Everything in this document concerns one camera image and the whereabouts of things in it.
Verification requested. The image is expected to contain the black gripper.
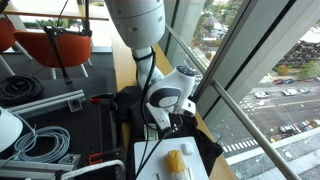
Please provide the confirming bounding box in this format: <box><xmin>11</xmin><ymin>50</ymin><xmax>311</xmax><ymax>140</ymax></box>
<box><xmin>172</xmin><ymin>113</ymin><xmax>196</xmax><ymax>132</ymax></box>

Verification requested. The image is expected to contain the black zip jacket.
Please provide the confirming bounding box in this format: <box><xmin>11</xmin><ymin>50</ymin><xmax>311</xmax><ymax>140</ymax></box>
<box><xmin>113</xmin><ymin>84</ymin><xmax>224</xmax><ymax>180</ymax></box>

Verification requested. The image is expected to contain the foam roll with yellow end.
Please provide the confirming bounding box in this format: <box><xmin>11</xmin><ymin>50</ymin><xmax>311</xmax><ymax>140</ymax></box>
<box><xmin>163</xmin><ymin>149</ymin><xmax>192</xmax><ymax>180</ymax></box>

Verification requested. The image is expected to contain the white flat board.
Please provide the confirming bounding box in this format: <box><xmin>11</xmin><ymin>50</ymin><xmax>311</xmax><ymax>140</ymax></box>
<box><xmin>133</xmin><ymin>135</ymin><xmax>210</xmax><ymax>180</ymax></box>

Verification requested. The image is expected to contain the grey metal handrail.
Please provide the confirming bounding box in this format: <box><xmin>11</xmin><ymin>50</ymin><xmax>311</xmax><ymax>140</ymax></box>
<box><xmin>164</xmin><ymin>22</ymin><xmax>303</xmax><ymax>180</ymax></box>

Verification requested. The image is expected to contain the black perforated breadboard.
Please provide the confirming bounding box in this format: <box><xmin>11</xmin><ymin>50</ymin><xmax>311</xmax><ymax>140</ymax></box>
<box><xmin>0</xmin><ymin>76</ymin><xmax>119</xmax><ymax>180</ymax></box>

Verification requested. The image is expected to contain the orange chair with white legs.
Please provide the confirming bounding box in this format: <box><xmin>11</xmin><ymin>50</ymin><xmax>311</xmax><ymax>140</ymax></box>
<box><xmin>13</xmin><ymin>29</ymin><xmax>94</xmax><ymax>79</ymax></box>
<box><xmin>0</xmin><ymin>17</ymin><xmax>18</xmax><ymax>76</ymax></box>

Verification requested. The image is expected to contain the white dome housing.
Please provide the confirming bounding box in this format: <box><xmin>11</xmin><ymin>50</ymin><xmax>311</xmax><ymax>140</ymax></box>
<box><xmin>0</xmin><ymin>106</ymin><xmax>24</xmax><ymax>154</ymax></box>

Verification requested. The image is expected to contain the light wooden desk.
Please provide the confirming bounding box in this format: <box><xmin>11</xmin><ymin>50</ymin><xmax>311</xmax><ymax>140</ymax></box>
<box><xmin>3</xmin><ymin>0</ymin><xmax>111</xmax><ymax>22</ymax></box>

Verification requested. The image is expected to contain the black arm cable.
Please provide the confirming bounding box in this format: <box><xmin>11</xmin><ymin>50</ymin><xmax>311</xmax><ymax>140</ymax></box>
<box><xmin>133</xmin><ymin>46</ymin><xmax>184</xmax><ymax>179</ymax></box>

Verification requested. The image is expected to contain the orange handled black clamp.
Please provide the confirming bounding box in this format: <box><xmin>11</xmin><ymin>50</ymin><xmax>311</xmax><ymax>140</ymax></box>
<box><xmin>89</xmin><ymin>92</ymin><xmax>119</xmax><ymax>111</ymax></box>
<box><xmin>87</xmin><ymin>148</ymin><xmax>124</xmax><ymax>166</ymax></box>

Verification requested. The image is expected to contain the white braided hose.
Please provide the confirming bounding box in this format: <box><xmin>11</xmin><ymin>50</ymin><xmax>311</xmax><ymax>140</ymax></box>
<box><xmin>54</xmin><ymin>159</ymin><xmax>126</xmax><ymax>180</ymax></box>

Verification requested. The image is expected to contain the grey coiled cable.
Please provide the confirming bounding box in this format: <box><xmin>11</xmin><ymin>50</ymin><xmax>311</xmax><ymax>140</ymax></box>
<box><xmin>0</xmin><ymin>124</ymin><xmax>72</xmax><ymax>168</ymax></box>

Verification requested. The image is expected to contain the black camera tripod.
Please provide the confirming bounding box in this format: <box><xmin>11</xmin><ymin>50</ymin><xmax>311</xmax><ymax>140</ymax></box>
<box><xmin>43</xmin><ymin>0</ymin><xmax>93</xmax><ymax>85</ymax></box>

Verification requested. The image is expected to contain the black coiled cable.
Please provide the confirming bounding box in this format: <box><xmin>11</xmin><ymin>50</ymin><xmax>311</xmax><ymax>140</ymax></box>
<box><xmin>0</xmin><ymin>74</ymin><xmax>44</xmax><ymax>105</ymax></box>

